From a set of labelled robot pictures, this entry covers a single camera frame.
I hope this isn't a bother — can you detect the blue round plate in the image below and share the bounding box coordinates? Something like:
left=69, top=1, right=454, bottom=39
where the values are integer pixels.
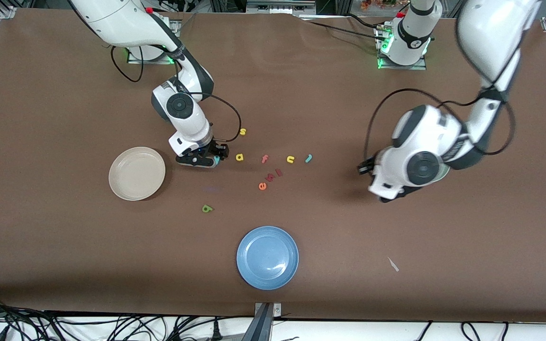
left=237, top=226, right=299, bottom=290

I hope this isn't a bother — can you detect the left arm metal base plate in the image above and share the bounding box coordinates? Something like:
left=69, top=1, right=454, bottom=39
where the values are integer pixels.
left=376, top=26, right=427, bottom=71

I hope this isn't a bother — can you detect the looped black floor cable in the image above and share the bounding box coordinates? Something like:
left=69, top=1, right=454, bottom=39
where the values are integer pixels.
left=461, top=321, right=482, bottom=341

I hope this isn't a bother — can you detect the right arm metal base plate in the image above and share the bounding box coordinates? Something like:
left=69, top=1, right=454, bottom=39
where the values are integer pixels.
left=127, top=19, right=179, bottom=64

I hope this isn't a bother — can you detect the grey power strip box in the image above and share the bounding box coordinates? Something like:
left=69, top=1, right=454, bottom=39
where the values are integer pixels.
left=246, top=0, right=317, bottom=13

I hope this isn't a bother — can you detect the orange floral object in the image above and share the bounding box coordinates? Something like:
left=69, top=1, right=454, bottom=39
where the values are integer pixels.
left=360, top=0, right=398, bottom=11

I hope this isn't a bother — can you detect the beige round plate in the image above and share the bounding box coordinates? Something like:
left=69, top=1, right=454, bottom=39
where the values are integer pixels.
left=109, top=147, right=166, bottom=201

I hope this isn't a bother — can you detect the brown table cover sheet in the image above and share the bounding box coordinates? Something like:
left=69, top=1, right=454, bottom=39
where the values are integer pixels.
left=0, top=9, right=546, bottom=323

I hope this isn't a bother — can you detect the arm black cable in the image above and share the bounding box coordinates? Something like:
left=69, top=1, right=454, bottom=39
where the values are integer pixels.
left=364, top=89, right=516, bottom=164
left=110, top=45, right=242, bottom=143

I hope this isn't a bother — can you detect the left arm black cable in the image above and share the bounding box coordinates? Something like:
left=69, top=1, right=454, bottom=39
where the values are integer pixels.
left=364, top=89, right=516, bottom=164

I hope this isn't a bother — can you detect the black base supply cable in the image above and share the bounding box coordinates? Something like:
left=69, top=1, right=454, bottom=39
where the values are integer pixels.
left=307, top=20, right=382, bottom=42
left=344, top=12, right=390, bottom=30

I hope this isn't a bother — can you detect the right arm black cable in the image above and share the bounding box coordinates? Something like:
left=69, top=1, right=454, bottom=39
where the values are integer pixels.
left=110, top=45, right=242, bottom=143

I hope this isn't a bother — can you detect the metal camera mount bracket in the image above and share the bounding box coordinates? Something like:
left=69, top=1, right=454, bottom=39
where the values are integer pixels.
left=242, top=302, right=282, bottom=341

